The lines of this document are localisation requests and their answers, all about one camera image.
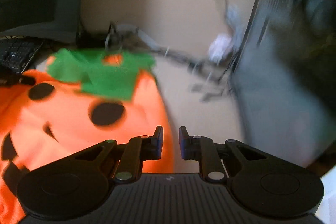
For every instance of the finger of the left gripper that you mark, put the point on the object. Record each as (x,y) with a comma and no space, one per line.
(10,78)

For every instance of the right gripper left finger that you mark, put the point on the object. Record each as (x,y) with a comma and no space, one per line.
(131,156)

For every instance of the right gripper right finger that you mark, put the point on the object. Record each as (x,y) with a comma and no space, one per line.
(202,149)

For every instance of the orange pumpkin costume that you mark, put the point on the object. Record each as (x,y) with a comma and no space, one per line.
(83,97)

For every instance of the black keyboard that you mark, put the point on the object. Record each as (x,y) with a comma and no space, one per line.
(17,53)

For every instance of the crumpled white tissue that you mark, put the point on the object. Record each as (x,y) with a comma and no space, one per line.
(220,48)

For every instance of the glass-sided computer case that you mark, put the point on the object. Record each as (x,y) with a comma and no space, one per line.
(284,80)

